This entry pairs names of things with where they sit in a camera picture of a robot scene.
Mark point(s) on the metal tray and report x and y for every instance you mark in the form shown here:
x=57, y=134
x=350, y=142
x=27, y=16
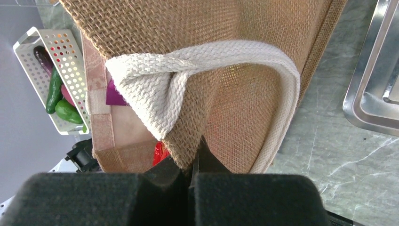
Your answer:
x=372, y=98

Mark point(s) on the green cucumber toy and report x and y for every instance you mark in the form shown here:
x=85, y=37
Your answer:
x=54, y=91

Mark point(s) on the purple snack bag shelf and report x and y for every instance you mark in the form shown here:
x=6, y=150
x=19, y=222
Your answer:
x=113, y=97

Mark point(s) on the red candy bag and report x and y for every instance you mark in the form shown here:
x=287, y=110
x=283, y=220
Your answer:
x=160, y=153

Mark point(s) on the brown burlap grocery bag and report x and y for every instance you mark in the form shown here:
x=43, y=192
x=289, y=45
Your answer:
x=230, y=71

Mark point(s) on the white perforated basket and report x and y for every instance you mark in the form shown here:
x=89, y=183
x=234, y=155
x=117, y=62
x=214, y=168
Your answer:
x=67, y=58

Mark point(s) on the purple eggplant toy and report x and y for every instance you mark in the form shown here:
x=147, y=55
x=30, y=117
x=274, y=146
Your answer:
x=43, y=58

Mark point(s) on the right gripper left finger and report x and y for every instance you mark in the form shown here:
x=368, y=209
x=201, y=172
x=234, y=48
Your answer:
x=157, y=197

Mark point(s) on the pink sweet potato toy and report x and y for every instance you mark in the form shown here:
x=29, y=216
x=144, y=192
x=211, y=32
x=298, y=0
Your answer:
x=66, y=95

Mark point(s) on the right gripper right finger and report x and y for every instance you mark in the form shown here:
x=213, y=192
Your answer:
x=218, y=197

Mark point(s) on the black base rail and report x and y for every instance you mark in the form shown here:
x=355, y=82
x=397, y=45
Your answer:
x=337, y=220

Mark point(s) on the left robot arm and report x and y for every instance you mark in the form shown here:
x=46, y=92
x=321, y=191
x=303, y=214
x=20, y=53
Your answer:
x=78, y=160

